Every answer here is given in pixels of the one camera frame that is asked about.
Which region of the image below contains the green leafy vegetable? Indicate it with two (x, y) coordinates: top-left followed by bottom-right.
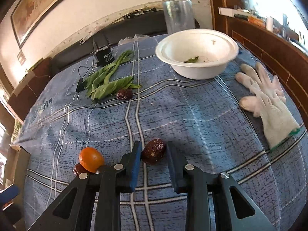
(81, 50), (141, 102)

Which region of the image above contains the brown wooden cabinet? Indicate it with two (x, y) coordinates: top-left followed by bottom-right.
(210, 0), (307, 117)

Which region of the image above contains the clear glass jar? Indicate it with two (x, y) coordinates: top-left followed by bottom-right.
(162, 0), (195, 34)

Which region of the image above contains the small orange mandarin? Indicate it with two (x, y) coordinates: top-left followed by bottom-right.
(79, 147), (104, 173)

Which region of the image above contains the framed wall picture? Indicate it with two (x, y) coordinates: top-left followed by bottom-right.
(10, 0), (94, 50)

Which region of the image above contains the jujube near vegetable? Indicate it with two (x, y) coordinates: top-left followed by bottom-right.
(116, 89), (133, 100)

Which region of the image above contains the dark red jujube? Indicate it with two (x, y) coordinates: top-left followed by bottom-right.
(141, 139), (167, 165)
(73, 163), (89, 176)

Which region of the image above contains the blue plaid tablecloth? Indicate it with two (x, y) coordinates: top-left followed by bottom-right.
(16, 36), (307, 230)

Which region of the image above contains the black leather sofa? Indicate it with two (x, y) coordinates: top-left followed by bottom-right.
(51, 9), (201, 72)

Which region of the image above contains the black small device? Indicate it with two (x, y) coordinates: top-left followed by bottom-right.
(92, 38), (115, 67)

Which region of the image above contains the white paper bowl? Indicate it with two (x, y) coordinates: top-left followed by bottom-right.
(155, 29), (239, 80)

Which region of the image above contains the brown cardboard box tray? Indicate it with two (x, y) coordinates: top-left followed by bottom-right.
(10, 144), (31, 193)

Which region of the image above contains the white work glove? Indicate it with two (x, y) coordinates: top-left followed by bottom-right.
(235, 62), (300, 150)

